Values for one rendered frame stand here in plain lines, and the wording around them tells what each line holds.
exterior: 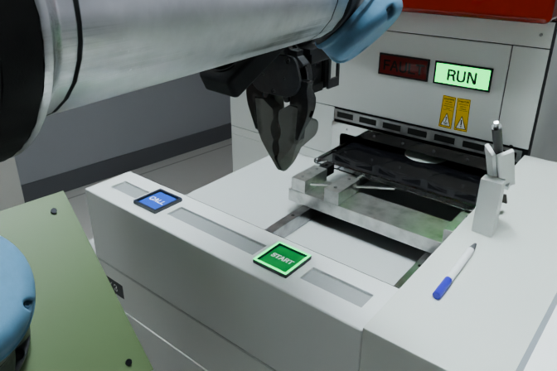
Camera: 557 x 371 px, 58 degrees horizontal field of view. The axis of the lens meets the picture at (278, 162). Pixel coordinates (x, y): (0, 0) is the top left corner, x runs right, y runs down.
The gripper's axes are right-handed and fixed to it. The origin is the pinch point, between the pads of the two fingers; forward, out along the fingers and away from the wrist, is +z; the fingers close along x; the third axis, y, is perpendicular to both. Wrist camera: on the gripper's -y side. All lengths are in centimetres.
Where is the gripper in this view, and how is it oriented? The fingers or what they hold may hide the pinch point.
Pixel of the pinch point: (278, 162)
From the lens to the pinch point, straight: 60.7
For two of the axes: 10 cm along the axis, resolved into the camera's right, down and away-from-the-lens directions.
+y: 6.3, -3.1, 7.1
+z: 0.0, 9.2, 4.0
